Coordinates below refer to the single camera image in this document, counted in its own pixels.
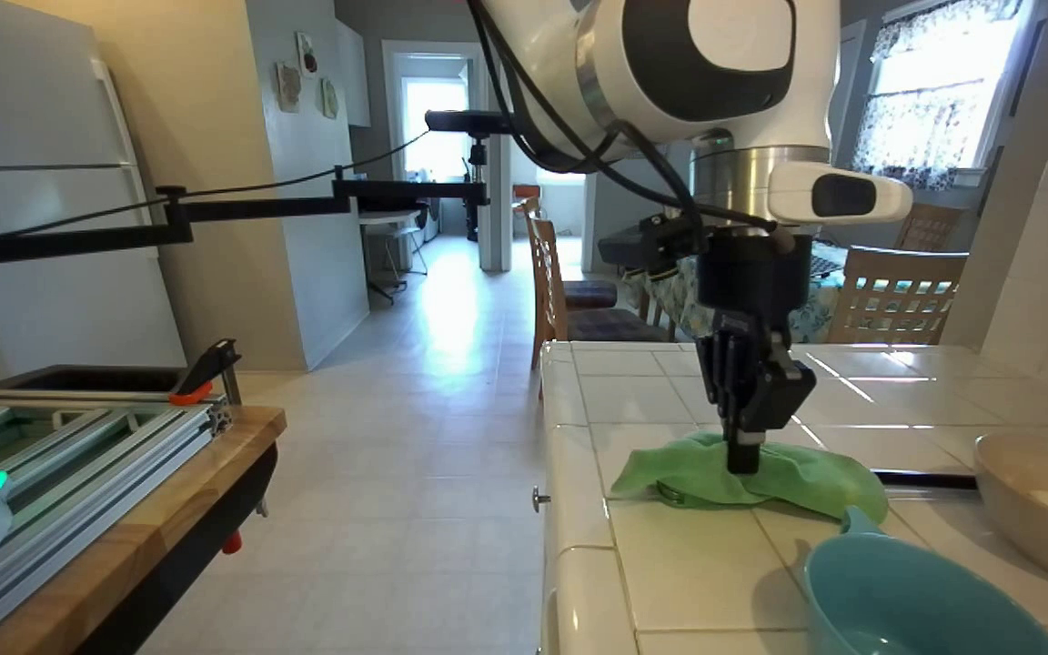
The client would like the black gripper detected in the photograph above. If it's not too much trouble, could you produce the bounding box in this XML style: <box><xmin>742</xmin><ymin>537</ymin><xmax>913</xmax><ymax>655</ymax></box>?
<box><xmin>694</xmin><ymin>229</ymin><xmax>818</xmax><ymax>473</ymax></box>

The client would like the green cloth towel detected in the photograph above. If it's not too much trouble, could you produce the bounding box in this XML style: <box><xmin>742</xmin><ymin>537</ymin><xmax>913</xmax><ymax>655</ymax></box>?
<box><xmin>609</xmin><ymin>433</ymin><xmax>891</xmax><ymax>526</ymax></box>

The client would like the wooden lattice back chair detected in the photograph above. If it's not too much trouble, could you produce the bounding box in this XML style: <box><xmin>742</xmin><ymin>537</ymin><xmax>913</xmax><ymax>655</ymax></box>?
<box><xmin>818</xmin><ymin>239</ymin><xmax>970</xmax><ymax>344</ymax></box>

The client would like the wooden dining chair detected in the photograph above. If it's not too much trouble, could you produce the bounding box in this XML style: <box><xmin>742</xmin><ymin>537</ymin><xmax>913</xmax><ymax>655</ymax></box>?
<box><xmin>521</xmin><ymin>196</ymin><xmax>674</xmax><ymax>369</ymax></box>
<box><xmin>897</xmin><ymin>199</ymin><xmax>965</xmax><ymax>251</ymax></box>

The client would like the beige bowl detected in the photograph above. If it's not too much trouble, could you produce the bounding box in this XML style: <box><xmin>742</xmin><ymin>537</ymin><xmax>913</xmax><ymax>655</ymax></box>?
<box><xmin>970</xmin><ymin>430</ymin><xmax>1048</xmax><ymax>594</ymax></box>

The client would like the window with lace curtain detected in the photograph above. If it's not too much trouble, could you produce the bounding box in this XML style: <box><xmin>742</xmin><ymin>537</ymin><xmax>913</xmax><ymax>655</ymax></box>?
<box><xmin>849</xmin><ymin>0</ymin><xmax>1037</xmax><ymax>190</ymax></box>

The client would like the small white side cart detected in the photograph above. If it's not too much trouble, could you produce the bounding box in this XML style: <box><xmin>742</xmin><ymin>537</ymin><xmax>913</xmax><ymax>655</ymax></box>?
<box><xmin>356</xmin><ymin>211</ymin><xmax>428</xmax><ymax>302</ymax></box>

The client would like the black orange clamp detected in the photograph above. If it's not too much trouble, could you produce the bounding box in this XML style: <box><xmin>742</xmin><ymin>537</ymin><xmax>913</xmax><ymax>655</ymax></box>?
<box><xmin>168</xmin><ymin>333</ymin><xmax>244</xmax><ymax>411</ymax></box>

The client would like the wooden table green top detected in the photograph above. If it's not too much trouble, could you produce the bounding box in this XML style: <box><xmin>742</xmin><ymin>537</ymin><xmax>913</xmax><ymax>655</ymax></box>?
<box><xmin>0</xmin><ymin>405</ymin><xmax>290</xmax><ymax>655</ymax></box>

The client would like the black tray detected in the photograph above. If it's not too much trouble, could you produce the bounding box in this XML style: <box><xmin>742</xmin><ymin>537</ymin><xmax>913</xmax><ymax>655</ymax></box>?
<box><xmin>0</xmin><ymin>360</ymin><xmax>206</xmax><ymax>400</ymax></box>

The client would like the white refrigerator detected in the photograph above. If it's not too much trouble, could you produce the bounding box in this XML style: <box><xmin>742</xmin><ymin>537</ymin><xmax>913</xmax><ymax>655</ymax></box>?
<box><xmin>0</xmin><ymin>0</ymin><xmax>188</xmax><ymax>382</ymax></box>

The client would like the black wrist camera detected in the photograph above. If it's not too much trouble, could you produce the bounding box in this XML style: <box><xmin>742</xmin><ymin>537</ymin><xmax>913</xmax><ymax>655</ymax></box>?
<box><xmin>640</xmin><ymin>214</ymin><xmax>719</xmax><ymax>319</ymax></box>

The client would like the teal plastic cup with handle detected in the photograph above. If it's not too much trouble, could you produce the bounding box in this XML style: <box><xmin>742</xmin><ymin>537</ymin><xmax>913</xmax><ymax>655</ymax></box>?
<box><xmin>795</xmin><ymin>507</ymin><xmax>1048</xmax><ymax>655</ymax></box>

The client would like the black stereo camera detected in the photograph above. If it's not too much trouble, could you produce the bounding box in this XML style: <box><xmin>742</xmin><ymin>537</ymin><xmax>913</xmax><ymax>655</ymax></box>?
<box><xmin>421</xmin><ymin>104</ymin><xmax>516</xmax><ymax>137</ymax></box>

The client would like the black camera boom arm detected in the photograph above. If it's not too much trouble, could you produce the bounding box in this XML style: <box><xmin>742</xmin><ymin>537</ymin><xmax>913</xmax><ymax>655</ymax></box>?
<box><xmin>0</xmin><ymin>168</ymin><xmax>492</xmax><ymax>274</ymax></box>

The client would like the aluminium extrusion frame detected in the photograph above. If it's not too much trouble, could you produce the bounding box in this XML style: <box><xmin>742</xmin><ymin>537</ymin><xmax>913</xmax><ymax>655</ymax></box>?
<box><xmin>0</xmin><ymin>387</ymin><xmax>231</xmax><ymax>634</ymax></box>

